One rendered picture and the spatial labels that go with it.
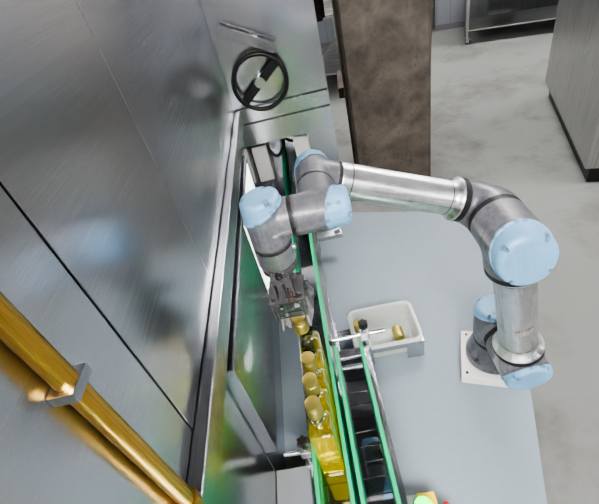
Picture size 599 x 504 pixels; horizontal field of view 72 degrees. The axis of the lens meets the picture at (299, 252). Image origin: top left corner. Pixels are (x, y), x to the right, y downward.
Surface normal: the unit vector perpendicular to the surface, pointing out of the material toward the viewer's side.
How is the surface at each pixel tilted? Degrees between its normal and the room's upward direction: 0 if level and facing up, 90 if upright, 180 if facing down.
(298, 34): 90
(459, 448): 0
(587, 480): 0
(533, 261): 82
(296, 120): 90
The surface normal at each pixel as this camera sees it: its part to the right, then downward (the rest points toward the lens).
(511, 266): 0.03, 0.53
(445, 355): -0.21, -0.75
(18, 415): 0.98, -0.21
